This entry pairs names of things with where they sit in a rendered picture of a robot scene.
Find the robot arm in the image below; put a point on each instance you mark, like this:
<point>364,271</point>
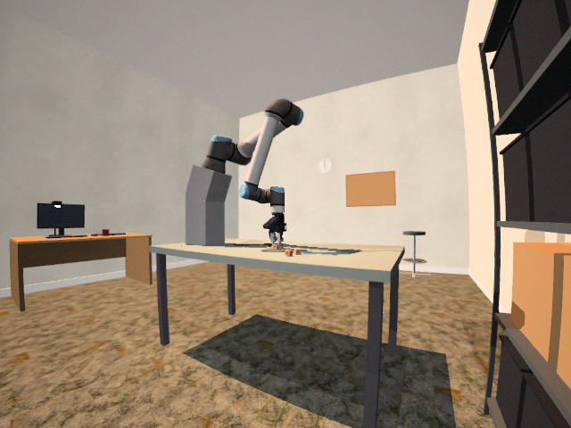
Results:
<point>222,149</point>

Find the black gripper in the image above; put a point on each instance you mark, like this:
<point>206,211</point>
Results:
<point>279,227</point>

